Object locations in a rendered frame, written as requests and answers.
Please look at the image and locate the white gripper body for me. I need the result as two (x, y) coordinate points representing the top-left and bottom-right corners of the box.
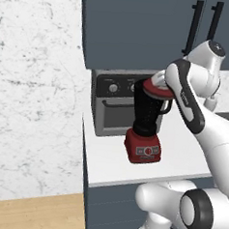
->
(150, 68), (171, 89)

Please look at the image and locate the red blender lid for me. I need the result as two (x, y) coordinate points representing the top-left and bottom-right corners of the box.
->
(140, 75), (177, 100)

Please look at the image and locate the red blender with black jar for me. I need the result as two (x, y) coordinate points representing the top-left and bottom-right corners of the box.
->
(122, 77), (176, 167)

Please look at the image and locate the grey toaster oven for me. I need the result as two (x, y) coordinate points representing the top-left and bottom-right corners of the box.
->
(87, 66), (172, 142)

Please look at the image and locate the dark grey base cabinet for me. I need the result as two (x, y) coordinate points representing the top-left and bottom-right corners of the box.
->
(74, 116), (222, 229)

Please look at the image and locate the black cupboard handle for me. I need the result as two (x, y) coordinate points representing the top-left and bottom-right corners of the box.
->
(206, 0), (225, 43)
(181, 0), (206, 58)

